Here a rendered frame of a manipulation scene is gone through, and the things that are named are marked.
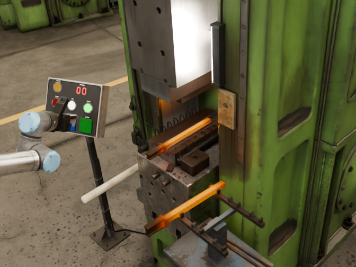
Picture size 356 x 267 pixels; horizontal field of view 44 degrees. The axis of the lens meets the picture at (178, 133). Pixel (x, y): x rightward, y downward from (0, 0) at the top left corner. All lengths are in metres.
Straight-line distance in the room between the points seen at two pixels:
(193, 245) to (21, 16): 5.27
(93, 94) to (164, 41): 0.67
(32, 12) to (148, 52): 4.99
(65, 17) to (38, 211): 4.00
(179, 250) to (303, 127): 0.80
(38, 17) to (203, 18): 5.15
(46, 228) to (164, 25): 1.97
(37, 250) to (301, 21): 2.23
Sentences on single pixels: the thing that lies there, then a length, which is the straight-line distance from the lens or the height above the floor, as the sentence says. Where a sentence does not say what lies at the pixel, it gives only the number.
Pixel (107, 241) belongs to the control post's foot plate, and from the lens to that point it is 3.09.
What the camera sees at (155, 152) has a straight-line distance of 2.09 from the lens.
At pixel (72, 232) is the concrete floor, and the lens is 3.23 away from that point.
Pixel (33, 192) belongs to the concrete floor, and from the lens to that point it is 3.65.
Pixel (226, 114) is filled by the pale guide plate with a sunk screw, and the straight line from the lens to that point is 1.89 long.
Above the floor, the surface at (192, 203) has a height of 0.97.
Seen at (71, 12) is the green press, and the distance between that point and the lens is 6.90.
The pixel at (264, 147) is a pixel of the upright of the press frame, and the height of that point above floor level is 1.15.
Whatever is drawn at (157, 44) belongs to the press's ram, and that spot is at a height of 1.54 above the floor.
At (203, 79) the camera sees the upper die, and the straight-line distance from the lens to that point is 2.05.
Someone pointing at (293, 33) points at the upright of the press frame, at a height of 1.56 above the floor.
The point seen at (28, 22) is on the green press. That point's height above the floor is 0.13.
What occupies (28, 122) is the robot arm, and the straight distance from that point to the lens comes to 1.97.
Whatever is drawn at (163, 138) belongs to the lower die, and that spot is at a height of 0.99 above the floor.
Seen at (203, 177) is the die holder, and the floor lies 0.90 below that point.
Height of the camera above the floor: 2.26
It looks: 34 degrees down
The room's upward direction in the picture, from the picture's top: 4 degrees counter-clockwise
